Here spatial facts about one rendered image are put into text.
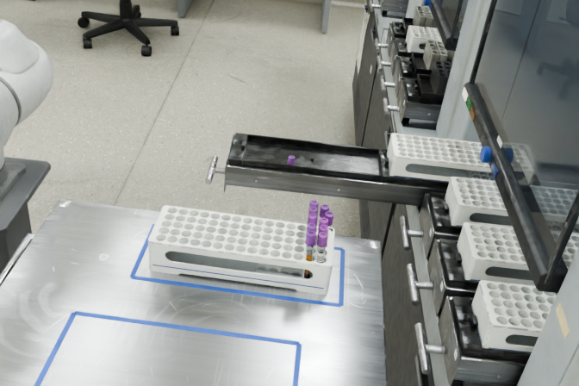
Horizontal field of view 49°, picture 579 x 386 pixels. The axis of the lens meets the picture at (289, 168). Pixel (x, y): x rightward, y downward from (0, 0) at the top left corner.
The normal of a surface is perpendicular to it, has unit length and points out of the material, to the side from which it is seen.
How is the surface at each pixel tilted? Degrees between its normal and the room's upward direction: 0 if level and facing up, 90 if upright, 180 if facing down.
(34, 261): 0
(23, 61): 62
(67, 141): 0
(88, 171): 0
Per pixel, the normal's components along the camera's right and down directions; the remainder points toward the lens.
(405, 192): -0.06, 0.55
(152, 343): 0.10, -0.83
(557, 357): -0.99, -0.11
